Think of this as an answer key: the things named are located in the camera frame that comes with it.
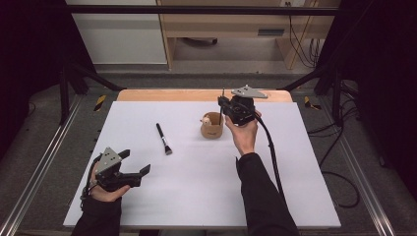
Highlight yellow black tape strip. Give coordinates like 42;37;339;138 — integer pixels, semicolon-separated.
303;95;323;111
92;93;108;112

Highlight light wooden table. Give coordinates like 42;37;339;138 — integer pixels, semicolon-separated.
116;88;294;103

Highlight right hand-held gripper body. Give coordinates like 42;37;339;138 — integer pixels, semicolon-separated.
226;85;268;127

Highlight person's left hand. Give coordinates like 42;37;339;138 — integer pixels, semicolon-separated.
89;161;132;203

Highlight white table sheet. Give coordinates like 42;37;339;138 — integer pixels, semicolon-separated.
62;100;342;229

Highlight looped black floor cable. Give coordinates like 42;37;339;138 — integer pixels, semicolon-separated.
321;170;361;209

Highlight right hand-held gripper black cable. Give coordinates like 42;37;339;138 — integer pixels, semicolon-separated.
244;101;289;206

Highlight hanging black desk cables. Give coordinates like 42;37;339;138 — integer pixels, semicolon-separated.
286;1;326;70

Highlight left hand-held gripper black cable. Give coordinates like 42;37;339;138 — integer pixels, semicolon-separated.
80;155;101;210

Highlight black horizontal frame bar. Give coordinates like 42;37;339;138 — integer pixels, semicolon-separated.
63;4;340;17

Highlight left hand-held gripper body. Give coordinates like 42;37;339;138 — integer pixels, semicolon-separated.
94;147;143;193

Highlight black makeup brush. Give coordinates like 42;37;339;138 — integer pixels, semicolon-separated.
155;122;174;156

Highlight aluminium floor rail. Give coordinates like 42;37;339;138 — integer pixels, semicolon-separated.
319;97;397;236
0;94;83;236

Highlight white cabinet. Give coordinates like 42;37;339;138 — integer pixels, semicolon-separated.
64;0;168;66

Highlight hand-held gripper black cable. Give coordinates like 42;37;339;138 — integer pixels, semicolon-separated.
80;155;101;210
244;101;289;206

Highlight black curtain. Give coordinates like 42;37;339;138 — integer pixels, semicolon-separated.
0;0;96;158
314;0;417;201

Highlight person's right hand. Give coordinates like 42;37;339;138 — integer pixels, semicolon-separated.
224;109;263;157

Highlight wooden desk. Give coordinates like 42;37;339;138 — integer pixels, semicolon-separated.
156;0;340;72

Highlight black metal stand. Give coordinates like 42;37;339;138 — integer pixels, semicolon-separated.
58;62;127;126
278;62;345;127

